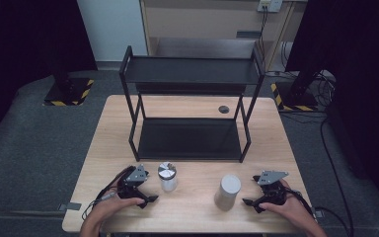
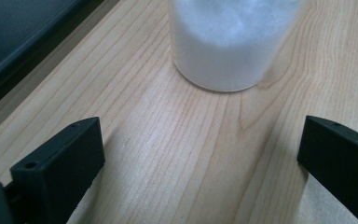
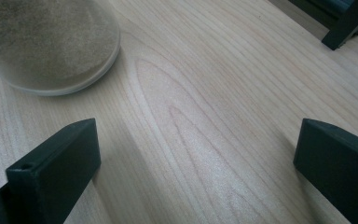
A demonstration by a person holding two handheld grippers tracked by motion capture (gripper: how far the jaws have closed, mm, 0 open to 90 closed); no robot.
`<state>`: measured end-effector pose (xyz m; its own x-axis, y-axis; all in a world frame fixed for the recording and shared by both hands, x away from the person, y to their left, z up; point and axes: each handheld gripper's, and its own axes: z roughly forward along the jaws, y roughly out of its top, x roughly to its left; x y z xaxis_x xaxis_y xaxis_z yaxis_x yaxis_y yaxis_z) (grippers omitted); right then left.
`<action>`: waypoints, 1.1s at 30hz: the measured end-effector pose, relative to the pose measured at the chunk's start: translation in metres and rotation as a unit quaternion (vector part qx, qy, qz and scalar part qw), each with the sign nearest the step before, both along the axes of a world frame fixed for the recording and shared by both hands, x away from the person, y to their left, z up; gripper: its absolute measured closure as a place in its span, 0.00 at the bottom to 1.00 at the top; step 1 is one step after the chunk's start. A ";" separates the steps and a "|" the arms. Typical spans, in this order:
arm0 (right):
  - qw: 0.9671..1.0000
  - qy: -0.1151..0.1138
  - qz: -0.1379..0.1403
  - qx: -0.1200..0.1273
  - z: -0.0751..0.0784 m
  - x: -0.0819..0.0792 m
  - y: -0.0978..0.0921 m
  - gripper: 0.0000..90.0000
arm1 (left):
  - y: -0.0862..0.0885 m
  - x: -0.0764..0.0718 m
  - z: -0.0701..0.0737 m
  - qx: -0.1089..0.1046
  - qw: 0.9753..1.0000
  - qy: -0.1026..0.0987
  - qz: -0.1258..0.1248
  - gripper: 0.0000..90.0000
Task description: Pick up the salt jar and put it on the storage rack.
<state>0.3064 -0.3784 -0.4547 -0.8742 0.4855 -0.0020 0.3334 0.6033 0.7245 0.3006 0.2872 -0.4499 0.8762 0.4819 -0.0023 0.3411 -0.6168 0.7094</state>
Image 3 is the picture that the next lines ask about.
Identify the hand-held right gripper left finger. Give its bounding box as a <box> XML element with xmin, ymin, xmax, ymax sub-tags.
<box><xmin>5</xmin><ymin>118</ymin><xmax>103</xmax><ymax>224</ymax></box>

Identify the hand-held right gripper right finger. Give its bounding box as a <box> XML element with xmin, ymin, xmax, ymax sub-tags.
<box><xmin>293</xmin><ymin>118</ymin><xmax>358</xmax><ymax>224</ymax></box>

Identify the white cup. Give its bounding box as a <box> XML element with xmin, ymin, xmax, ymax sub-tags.
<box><xmin>0</xmin><ymin>0</ymin><xmax>121</xmax><ymax>97</ymax></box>

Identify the black two-tier metal rack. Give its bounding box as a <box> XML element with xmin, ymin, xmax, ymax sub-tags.
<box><xmin>287</xmin><ymin>0</ymin><xmax>358</xmax><ymax>51</ymax></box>

